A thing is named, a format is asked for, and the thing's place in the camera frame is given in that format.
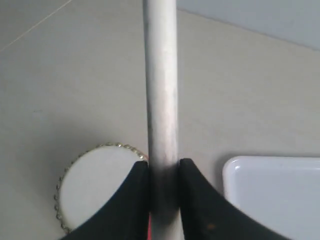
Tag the white drumstick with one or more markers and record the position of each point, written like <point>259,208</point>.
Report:
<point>161,71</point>

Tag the small red drum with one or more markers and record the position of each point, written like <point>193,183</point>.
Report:
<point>91,180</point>

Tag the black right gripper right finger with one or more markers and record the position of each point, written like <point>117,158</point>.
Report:
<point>207,215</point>

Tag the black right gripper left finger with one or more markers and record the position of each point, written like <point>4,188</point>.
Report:
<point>125,216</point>

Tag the white plastic tray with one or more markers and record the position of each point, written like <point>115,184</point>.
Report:
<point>281,193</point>

